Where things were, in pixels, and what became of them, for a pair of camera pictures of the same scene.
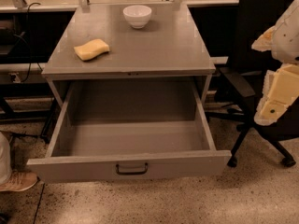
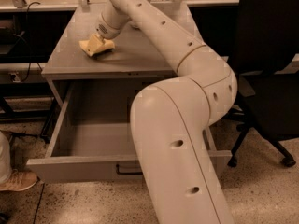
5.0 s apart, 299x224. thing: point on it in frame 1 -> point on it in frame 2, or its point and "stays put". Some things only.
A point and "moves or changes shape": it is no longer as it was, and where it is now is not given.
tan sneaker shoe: x=19 y=181 stays put
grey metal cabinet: x=170 y=47 stays put
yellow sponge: x=91 y=49 moves or changes shape
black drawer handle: x=131 y=173 stays put
